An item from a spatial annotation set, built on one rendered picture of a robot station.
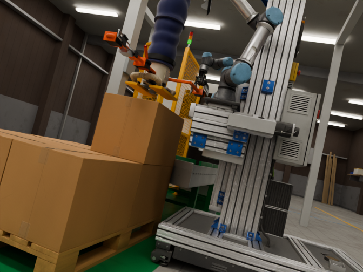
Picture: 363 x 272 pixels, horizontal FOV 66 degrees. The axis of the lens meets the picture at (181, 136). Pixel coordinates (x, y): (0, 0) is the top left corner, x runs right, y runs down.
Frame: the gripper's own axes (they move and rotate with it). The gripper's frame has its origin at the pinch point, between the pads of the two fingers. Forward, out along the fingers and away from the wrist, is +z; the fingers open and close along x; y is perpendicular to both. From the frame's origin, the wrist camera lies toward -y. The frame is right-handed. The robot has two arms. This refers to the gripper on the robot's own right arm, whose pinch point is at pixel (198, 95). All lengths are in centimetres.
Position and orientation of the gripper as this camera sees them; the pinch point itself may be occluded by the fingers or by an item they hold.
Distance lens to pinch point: 234.1
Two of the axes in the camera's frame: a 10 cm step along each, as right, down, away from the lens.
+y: -2.9, -1.3, -9.5
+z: -2.3, 9.7, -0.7
